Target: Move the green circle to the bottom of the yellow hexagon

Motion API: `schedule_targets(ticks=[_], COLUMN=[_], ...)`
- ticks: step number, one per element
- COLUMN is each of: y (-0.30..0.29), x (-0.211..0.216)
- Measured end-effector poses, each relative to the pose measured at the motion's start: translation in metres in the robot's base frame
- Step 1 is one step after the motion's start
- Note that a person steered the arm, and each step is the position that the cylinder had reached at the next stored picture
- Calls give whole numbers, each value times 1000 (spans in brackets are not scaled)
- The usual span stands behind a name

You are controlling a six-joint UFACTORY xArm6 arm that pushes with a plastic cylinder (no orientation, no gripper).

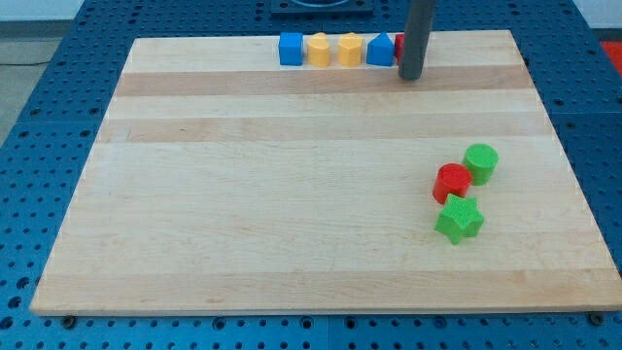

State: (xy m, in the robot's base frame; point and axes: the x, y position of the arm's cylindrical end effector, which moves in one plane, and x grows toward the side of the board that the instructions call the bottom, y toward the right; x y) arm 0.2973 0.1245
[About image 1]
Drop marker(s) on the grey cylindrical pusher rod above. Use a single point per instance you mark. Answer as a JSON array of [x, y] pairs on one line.
[[417, 33]]

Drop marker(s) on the yellow hexagon block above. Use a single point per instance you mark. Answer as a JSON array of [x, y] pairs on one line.
[[349, 49]]

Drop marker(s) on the red block behind rod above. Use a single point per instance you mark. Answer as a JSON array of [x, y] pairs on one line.
[[398, 47]]

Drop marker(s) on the blue triangle block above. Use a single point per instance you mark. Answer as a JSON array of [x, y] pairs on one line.
[[380, 51]]

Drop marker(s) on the yellow heart block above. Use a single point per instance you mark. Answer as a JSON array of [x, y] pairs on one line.
[[318, 50]]

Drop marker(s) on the blue cube block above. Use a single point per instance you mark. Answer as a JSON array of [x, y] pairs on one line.
[[290, 48]]

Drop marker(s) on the green cylinder block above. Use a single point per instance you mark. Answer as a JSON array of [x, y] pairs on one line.
[[481, 161]]

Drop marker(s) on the red cylinder block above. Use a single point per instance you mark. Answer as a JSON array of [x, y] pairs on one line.
[[451, 178]]

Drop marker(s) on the green star block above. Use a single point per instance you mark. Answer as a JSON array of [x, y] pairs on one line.
[[459, 218]]

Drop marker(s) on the wooden board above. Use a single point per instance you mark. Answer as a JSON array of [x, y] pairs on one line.
[[221, 182]]

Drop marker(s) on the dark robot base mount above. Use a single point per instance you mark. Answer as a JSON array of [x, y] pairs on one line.
[[291, 8]]

